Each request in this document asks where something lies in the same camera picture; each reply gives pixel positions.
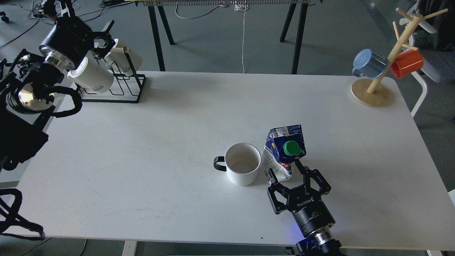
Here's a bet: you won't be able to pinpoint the orange mug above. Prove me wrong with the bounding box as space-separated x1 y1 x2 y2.
390 49 424 79

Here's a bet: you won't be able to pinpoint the white enamel mug black handle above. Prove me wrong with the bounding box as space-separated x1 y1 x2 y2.
213 143 263 186

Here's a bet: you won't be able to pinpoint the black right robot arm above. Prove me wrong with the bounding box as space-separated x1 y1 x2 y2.
266 160 342 256

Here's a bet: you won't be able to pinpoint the blue metal mug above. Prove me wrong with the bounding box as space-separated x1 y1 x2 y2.
352 49 389 79

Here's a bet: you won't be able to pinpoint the white chair frame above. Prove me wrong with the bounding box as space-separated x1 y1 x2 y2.
398 0 441 118

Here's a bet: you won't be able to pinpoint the blue white milk carton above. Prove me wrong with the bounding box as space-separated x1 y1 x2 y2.
262 124 306 182

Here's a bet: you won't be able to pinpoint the rear white ribbed mug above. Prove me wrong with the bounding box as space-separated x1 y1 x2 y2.
100 38 143 76

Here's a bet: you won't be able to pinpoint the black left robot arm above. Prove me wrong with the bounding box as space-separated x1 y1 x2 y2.
0 0 115 171

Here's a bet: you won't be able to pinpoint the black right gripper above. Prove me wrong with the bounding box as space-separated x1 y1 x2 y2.
267 159 335 237

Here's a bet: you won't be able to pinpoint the wooden mug tree stand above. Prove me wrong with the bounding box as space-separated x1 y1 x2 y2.
351 8 448 107

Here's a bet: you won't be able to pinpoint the front white ribbed mug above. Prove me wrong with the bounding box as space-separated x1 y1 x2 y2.
67 57 114 94

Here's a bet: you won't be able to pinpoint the white hanging cable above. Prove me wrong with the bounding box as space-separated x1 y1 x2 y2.
234 3 248 74

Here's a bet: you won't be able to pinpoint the white ribbed mug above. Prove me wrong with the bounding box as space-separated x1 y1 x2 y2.
100 38 143 76
67 57 114 94

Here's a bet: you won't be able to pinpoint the black background table legs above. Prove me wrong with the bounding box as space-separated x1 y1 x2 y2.
142 0 309 75

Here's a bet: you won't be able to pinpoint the black wire mug rack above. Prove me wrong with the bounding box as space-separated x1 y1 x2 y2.
75 47 147 103

